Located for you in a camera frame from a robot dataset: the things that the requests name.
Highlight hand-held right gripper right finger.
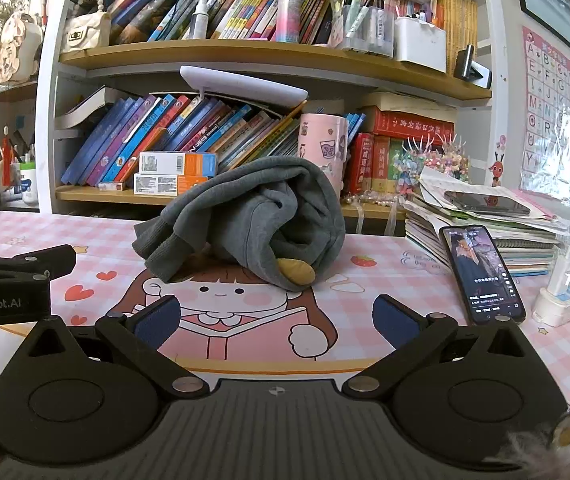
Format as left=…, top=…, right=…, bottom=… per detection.
left=341, top=294, right=540, bottom=402

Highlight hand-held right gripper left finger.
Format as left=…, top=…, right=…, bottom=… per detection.
left=17, top=294, right=212, bottom=402

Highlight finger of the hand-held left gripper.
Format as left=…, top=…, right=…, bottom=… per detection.
left=0, top=244, right=76, bottom=283

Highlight grey sweater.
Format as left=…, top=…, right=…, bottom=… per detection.
left=131, top=156, right=347, bottom=293

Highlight white can green lid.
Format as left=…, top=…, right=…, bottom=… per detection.
left=19, top=162, right=40, bottom=206

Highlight pink cartoon table mat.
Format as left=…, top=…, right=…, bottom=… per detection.
left=0, top=210, right=570, bottom=480

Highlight red tassel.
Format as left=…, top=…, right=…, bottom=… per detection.
left=0, top=127, right=13, bottom=186

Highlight bunch of pens and pencils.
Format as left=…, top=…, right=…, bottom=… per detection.
left=11, top=130, right=36, bottom=166

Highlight black smartphone lit screen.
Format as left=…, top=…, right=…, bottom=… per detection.
left=438, top=224, right=527, bottom=326

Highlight white ribbons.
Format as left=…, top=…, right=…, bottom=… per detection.
left=355, top=205, right=401, bottom=236

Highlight pearl bead strand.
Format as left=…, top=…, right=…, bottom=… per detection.
left=341, top=191, right=406, bottom=208

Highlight orange and white box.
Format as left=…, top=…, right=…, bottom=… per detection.
left=138, top=151, right=218, bottom=178
left=133, top=174, right=211, bottom=196

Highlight white wooden bookshelf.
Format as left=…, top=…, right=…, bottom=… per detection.
left=0, top=0, right=498, bottom=223

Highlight row of blue and purple books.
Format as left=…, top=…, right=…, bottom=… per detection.
left=60, top=92, right=311, bottom=188

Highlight black smartphone dark screen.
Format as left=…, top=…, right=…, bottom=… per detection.
left=444, top=189, right=532, bottom=218

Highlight stack of books and papers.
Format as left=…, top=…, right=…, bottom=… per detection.
left=399, top=166, right=570, bottom=277

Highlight red hardcover book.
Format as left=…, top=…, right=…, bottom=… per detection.
left=347, top=132, right=376, bottom=193
left=372, top=135, right=392, bottom=192

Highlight thick white paperback book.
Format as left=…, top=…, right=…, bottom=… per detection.
left=54, top=85, right=136, bottom=131

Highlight white power strip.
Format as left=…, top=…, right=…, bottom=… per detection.
left=531, top=282, right=570, bottom=328

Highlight white charger plug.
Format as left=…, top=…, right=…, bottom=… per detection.
left=548, top=247, right=570, bottom=297

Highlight pink printed tumbler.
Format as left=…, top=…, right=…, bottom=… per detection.
left=297, top=112, right=350, bottom=191

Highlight thick red dictionary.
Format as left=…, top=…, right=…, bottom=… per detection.
left=372, top=106, right=458, bottom=136

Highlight white quilted handbag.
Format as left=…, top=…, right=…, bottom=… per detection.
left=62, top=10, right=112, bottom=51

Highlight black and white gadget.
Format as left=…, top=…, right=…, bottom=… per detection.
left=454, top=45, right=492, bottom=90

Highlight white storage box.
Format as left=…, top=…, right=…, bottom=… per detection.
left=394, top=15, right=448, bottom=75

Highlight white spray bottle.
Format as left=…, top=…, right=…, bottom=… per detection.
left=188, top=0, right=209, bottom=40

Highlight clear pen holder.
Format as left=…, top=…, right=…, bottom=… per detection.
left=341, top=4, right=396, bottom=58

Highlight pink floral pen cup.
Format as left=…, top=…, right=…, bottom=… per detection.
left=327, top=15, right=346, bottom=48

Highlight row of yellow books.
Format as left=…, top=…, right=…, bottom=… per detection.
left=438, top=0, right=478, bottom=77

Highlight pink gradient bottle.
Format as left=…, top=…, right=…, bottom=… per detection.
left=275, top=0, right=302, bottom=43

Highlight row of colourful thin books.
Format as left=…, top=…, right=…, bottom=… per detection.
left=107, top=0, right=338, bottom=45

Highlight deer wall sticker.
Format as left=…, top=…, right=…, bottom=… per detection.
left=489, top=152, right=507, bottom=188

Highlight alphabet wall poster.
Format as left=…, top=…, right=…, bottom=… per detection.
left=521, top=25, right=570, bottom=196

